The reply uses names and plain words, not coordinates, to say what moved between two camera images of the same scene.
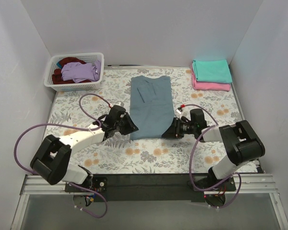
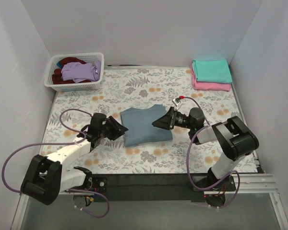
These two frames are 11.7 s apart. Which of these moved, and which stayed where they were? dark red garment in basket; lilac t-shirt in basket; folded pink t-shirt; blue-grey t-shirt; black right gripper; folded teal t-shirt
Moved: blue-grey t-shirt; black right gripper
Stayed: folded teal t-shirt; folded pink t-shirt; lilac t-shirt in basket; dark red garment in basket
